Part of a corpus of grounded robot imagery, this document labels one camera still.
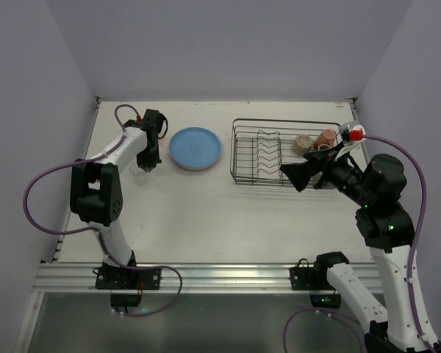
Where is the clear glass tumbler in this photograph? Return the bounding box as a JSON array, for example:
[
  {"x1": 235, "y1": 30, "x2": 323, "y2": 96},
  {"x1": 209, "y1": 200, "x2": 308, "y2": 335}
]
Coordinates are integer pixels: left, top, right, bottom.
[{"x1": 129, "y1": 164, "x2": 153, "y2": 186}]

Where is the dark wire dish rack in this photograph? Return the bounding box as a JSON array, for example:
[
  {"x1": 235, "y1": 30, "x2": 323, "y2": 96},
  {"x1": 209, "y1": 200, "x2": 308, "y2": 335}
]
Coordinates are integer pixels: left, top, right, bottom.
[{"x1": 230, "y1": 118, "x2": 340, "y2": 187}]

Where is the black left base bracket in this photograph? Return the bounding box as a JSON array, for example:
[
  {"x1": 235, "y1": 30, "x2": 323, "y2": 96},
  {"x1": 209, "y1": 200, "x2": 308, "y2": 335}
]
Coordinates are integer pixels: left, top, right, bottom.
[{"x1": 93, "y1": 263, "x2": 161, "y2": 290}]

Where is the purple plate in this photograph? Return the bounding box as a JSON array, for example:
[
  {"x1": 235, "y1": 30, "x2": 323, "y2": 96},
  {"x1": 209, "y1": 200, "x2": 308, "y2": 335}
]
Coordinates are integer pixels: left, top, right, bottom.
[{"x1": 175, "y1": 162, "x2": 217, "y2": 172}]

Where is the speckled ceramic cup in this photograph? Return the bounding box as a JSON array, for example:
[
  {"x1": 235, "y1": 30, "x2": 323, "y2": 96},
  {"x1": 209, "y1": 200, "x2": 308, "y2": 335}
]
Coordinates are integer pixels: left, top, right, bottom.
[{"x1": 294, "y1": 135, "x2": 314, "y2": 154}]

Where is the aluminium mounting rail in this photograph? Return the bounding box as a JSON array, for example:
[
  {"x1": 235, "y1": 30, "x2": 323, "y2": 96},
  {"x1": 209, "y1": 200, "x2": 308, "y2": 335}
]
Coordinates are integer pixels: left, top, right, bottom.
[{"x1": 34, "y1": 261, "x2": 420, "y2": 295}]

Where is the black base bracket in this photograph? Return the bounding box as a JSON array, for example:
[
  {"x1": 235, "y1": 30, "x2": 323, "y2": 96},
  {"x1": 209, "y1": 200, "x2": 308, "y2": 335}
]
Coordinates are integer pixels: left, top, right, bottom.
[
  {"x1": 93, "y1": 263, "x2": 161, "y2": 290},
  {"x1": 289, "y1": 258, "x2": 333, "y2": 291}
]

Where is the black right base bracket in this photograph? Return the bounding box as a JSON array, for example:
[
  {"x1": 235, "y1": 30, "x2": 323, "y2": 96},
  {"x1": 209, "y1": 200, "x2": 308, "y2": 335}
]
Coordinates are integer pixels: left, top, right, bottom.
[{"x1": 289, "y1": 258, "x2": 333, "y2": 291}]

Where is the pink mug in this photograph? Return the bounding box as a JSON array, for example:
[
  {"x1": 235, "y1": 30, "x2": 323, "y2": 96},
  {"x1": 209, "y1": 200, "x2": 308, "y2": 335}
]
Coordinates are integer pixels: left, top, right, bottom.
[{"x1": 314, "y1": 129, "x2": 336, "y2": 150}]

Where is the blue plate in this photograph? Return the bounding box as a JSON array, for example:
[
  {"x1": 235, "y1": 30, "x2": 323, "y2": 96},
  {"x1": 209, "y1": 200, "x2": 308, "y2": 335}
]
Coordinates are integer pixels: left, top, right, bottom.
[{"x1": 168, "y1": 126, "x2": 222, "y2": 167}]

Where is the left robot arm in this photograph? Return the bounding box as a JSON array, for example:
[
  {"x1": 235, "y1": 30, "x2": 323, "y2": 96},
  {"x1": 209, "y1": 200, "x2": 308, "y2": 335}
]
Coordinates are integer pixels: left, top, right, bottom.
[{"x1": 70, "y1": 109, "x2": 168, "y2": 268}]

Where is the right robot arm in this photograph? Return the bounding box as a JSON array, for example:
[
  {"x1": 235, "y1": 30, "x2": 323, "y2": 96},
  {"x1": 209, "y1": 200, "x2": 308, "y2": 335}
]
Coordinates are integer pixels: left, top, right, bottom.
[{"x1": 280, "y1": 144, "x2": 441, "y2": 352}]

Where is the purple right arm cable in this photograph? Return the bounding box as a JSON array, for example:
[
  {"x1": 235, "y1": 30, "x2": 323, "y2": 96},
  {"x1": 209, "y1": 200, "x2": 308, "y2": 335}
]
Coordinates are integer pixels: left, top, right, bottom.
[{"x1": 282, "y1": 132, "x2": 438, "y2": 353}]

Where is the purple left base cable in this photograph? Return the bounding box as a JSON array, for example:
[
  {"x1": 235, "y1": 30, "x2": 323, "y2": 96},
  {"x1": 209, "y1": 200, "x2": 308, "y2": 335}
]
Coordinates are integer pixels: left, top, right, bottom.
[{"x1": 95, "y1": 257, "x2": 183, "y2": 318}]

